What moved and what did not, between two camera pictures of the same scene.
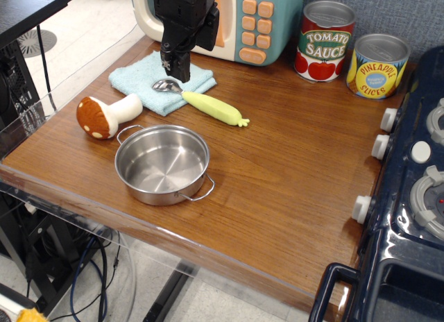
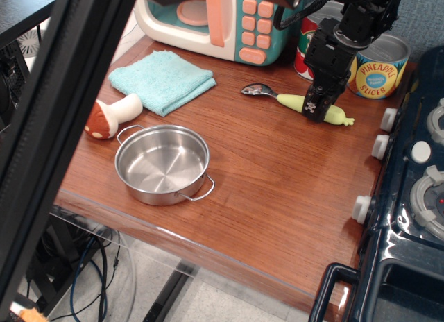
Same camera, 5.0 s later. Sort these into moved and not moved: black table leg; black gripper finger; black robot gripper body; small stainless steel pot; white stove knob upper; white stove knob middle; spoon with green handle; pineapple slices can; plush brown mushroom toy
Moved: spoon with green handle; black gripper finger; black robot gripper body
Not moved: black table leg; white stove knob middle; pineapple slices can; plush brown mushroom toy; white stove knob upper; small stainless steel pot
